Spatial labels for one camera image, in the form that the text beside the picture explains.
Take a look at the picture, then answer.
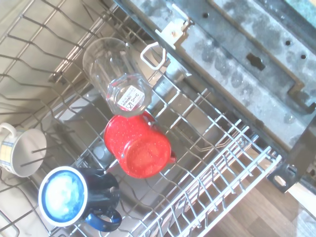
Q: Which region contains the blue ceramic mug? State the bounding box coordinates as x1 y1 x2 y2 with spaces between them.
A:
38 166 122 233

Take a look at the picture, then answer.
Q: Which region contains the red speckled enamel mug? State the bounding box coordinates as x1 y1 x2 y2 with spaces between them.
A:
103 110 177 178

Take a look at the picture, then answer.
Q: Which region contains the dishwasher door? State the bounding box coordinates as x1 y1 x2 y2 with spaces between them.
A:
112 0 316 194

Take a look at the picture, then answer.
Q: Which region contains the white striped ceramic mug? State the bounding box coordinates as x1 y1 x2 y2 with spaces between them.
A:
0 122 47 178

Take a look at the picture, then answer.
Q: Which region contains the clear drinking glass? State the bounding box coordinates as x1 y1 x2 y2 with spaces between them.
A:
82 37 154 118

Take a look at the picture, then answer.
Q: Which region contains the grey wire dishwasher rack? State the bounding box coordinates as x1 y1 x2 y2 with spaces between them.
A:
0 0 283 237

